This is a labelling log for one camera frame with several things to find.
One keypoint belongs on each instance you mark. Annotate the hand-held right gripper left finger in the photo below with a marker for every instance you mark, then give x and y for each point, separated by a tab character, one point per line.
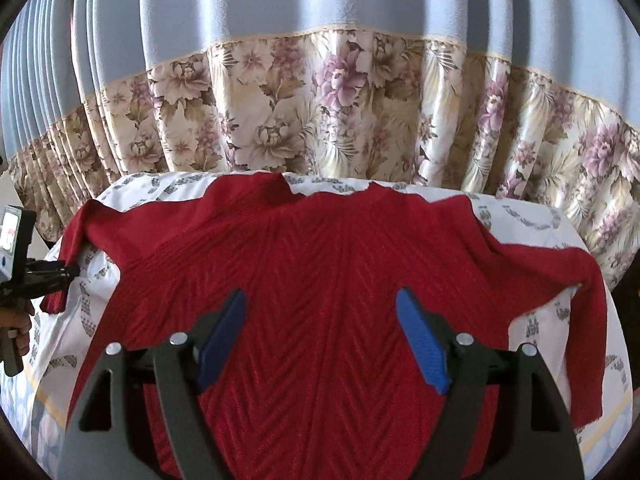
220	340

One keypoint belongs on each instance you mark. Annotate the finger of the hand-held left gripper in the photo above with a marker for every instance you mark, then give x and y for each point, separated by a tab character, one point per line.
47	290
55	270

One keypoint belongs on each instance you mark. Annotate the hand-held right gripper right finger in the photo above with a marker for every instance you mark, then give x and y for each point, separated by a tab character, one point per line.
422	345

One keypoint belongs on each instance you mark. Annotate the red knit sweater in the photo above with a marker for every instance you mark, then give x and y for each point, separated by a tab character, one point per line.
320	260

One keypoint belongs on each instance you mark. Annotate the person's left hand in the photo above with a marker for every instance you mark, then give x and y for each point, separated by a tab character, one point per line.
25	330

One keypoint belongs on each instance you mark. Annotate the white printed bed sheet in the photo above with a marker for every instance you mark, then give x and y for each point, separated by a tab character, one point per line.
545	340

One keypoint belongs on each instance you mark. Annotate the blue curtain with floral border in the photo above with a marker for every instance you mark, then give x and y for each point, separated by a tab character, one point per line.
40	110
320	85

